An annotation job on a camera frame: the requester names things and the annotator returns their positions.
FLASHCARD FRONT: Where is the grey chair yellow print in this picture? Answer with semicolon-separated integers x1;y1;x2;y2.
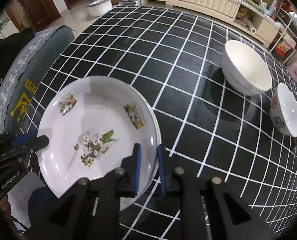
0;25;75;135

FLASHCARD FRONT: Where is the white plastic basin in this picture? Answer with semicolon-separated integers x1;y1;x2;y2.
85;0;113;17

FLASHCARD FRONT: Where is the plain white bowl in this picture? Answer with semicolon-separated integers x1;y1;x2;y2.
221;40;272;96

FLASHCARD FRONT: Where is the black white grid tablecloth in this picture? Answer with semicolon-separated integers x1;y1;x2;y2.
20;7;297;234

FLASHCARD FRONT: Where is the white plate bear print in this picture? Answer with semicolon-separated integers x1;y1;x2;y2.
37;76;162;197

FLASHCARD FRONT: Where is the white metal shelf rack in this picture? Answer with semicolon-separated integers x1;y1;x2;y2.
269;1;297;64

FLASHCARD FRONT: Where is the white bowl floral pattern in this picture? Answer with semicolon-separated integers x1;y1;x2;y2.
270;82;297;137

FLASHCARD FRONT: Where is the white paper roll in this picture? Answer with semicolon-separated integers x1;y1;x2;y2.
245;20;257;34

